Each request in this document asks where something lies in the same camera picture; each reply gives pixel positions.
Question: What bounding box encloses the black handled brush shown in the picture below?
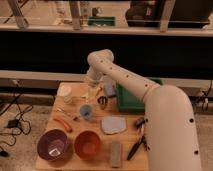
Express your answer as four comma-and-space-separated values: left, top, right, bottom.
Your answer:
127, 117, 146, 160

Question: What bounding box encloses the blue grey cloth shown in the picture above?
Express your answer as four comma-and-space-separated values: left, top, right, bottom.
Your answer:
101, 116, 127, 135

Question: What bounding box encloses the green box in background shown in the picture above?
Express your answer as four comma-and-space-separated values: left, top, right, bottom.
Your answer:
88, 17, 115, 26

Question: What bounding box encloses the green plastic tray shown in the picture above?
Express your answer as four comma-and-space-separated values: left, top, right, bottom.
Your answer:
115, 77, 164, 113

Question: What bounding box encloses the grey sharpening block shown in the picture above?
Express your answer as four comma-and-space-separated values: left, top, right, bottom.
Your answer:
110, 141, 122, 168

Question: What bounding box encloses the orange carrot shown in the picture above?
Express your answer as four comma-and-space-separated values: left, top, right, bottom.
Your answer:
53, 118, 72, 133

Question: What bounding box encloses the black binder clip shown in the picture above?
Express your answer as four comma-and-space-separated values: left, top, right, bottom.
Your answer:
97, 96, 108, 109

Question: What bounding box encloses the purple bowl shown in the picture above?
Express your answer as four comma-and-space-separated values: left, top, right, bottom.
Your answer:
37, 129, 71, 161

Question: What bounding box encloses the black power adapter with cables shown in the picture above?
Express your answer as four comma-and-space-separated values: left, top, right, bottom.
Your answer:
0, 93, 34, 158

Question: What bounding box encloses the metal spoon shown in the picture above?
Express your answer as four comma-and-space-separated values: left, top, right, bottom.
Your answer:
56, 107, 79, 121

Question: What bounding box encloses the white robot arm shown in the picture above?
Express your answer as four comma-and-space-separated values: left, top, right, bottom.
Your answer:
86, 49, 202, 171

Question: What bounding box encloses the yellow banana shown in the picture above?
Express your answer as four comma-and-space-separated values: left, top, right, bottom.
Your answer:
82, 87, 102, 103

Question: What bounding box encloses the orange bowl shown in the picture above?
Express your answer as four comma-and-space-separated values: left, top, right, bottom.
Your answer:
74, 131, 101, 160

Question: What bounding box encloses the blue cup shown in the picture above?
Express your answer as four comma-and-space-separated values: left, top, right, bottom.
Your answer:
79, 104, 93, 120

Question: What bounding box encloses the blue grey sponge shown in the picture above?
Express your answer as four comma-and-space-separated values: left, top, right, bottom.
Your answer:
104, 83, 116, 98

